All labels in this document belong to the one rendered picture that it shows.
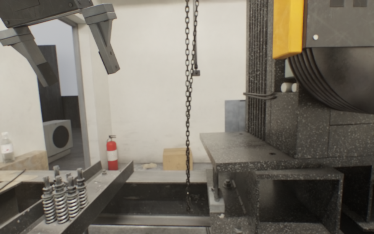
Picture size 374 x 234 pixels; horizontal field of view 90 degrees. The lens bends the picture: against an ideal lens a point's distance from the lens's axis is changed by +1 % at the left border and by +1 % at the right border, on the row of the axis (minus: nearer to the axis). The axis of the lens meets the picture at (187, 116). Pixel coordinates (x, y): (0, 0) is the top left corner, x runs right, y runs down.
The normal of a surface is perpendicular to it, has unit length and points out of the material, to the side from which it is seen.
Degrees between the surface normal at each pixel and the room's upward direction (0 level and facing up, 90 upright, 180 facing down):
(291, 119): 90
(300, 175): 90
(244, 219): 0
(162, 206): 90
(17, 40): 113
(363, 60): 90
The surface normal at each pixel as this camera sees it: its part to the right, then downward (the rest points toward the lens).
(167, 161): 0.07, 0.12
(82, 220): 1.00, -0.02
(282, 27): -1.00, 0.04
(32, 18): -0.08, 0.51
